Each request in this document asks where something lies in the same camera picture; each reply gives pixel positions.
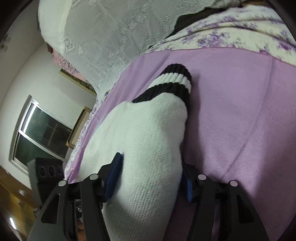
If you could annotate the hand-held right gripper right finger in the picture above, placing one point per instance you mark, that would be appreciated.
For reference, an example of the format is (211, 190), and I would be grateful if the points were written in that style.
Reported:
(189, 187)

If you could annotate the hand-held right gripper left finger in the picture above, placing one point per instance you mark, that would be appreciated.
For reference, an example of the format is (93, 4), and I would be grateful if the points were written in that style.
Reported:
(113, 178)

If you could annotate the white sweater with black stripes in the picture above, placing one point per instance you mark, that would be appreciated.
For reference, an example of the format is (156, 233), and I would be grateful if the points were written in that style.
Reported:
(143, 150)

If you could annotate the cardboard box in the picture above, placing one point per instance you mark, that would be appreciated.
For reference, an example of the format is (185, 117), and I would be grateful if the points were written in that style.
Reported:
(78, 129)

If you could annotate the black appliance with round openings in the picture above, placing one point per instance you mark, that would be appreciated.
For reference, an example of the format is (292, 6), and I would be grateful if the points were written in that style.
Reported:
(46, 171)

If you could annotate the purple bed sheet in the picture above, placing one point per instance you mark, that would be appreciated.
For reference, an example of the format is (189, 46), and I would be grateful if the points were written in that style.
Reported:
(231, 115)

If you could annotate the window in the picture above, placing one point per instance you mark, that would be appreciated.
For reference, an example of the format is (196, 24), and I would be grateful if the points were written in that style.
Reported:
(44, 129)

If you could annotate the dark framed panel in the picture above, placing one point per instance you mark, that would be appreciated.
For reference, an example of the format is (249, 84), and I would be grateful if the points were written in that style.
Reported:
(87, 87)

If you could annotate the pink floral blanket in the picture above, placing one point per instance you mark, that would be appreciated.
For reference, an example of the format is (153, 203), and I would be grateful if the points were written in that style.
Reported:
(64, 62)

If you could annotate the white lace cover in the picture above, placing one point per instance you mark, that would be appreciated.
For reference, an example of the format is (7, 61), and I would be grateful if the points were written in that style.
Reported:
(104, 34)

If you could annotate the brown wooden board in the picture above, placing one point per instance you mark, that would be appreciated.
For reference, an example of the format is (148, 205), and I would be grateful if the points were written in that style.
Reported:
(50, 48)

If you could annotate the purple floral quilt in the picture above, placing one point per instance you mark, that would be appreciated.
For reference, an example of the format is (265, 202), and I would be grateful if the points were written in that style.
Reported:
(231, 34)

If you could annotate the dark cloth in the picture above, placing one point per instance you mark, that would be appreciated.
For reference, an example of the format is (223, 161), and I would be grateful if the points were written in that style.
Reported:
(185, 18)

